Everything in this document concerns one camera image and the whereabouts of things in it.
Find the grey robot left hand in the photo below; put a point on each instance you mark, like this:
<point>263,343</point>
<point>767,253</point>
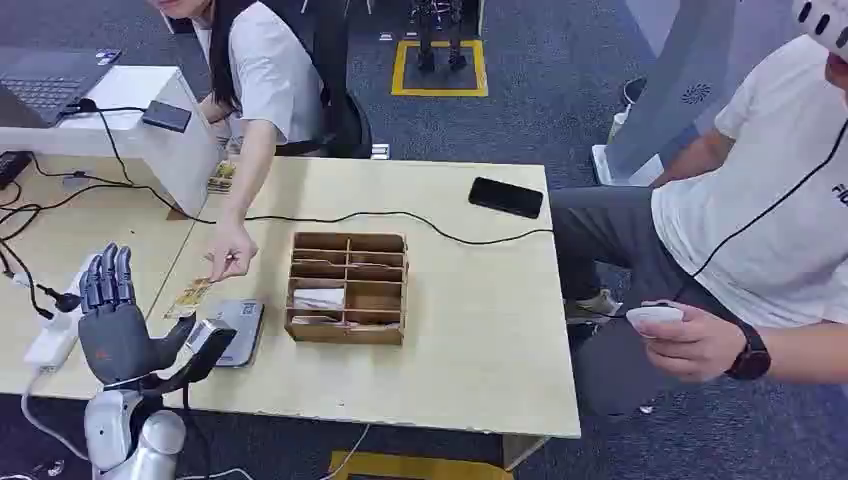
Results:
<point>112,334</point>

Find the grey laptop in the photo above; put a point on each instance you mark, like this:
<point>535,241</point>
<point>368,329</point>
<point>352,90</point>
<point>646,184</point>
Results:
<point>40,83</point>

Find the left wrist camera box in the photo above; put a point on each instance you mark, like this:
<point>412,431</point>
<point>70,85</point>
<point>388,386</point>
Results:
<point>209,338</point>

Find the person with headset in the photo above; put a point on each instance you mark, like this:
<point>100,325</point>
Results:
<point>748,225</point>

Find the black robot legs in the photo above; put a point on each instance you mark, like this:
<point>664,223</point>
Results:
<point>438,33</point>

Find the small black flat device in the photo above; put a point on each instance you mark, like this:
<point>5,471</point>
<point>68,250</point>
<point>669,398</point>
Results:
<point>167,116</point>

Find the stack of printed cards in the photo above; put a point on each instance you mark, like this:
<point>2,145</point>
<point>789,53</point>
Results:
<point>222,177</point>

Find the white headset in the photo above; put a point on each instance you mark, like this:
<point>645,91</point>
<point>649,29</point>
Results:
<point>825,23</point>

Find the yellow floor tape strip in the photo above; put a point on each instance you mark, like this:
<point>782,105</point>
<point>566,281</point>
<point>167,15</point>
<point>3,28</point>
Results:
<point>411,466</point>

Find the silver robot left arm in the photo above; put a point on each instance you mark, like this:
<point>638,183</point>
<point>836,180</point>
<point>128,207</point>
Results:
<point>122,430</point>

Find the black smartphone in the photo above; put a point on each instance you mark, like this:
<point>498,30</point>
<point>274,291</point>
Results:
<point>505,197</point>

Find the white floor stand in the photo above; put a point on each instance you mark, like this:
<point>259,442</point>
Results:
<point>669,99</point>

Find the wooden card box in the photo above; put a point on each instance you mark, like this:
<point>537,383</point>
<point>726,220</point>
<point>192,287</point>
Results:
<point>348,288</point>

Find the headset person's left hand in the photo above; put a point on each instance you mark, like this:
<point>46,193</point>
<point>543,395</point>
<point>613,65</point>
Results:
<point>696,348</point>

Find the white handheld controller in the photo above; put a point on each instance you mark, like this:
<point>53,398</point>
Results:
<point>652,316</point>

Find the person's left hand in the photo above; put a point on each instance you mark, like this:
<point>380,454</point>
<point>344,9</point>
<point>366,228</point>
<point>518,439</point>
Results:
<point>233,248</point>

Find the black power adapter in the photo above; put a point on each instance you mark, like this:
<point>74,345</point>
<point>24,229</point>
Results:
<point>12,166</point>

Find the white power strip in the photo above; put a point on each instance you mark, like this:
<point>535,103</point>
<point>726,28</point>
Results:
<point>56,334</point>

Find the grey card reader device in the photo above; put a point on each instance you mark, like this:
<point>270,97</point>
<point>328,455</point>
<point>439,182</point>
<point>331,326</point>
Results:
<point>242,328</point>

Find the black office chair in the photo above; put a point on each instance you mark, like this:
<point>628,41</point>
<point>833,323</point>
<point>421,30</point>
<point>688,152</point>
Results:
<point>348,119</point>

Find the white card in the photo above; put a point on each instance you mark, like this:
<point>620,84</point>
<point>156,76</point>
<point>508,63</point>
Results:
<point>319,298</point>

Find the thin pale card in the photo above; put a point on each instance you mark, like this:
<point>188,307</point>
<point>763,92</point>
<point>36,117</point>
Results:
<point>314,320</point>

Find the black wristwatch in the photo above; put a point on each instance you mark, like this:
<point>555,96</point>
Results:
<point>752,354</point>

